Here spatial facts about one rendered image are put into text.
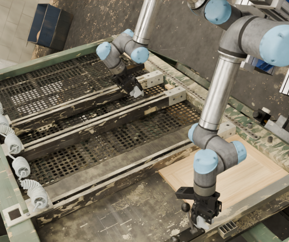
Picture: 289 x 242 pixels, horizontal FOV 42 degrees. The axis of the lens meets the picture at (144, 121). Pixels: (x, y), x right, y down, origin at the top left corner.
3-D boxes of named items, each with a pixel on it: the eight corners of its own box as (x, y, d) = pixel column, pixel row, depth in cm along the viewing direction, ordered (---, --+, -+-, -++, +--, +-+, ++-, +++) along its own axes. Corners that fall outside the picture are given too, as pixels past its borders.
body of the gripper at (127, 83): (121, 91, 192) (108, 75, 184) (132, 79, 193) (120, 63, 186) (129, 95, 186) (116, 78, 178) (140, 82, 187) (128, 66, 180)
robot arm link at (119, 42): (144, 45, 174) (126, 60, 174) (133, 37, 182) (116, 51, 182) (136, 33, 169) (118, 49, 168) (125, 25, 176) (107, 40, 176)
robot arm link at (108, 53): (112, 42, 170) (97, 54, 169) (125, 59, 176) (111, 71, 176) (105, 37, 176) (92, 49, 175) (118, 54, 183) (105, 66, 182)
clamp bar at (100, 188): (237, 138, 197) (241, 100, 183) (15, 243, 153) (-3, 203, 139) (225, 128, 204) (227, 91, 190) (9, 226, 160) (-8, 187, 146)
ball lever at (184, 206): (200, 233, 145) (190, 201, 143) (192, 237, 144) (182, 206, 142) (195, 230, 148) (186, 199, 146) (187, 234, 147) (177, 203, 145)
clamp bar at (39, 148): (187, 101, 229) (187, 66, 215) (-8, 178, 185) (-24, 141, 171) (178, 93, 237) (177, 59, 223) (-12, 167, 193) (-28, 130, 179)
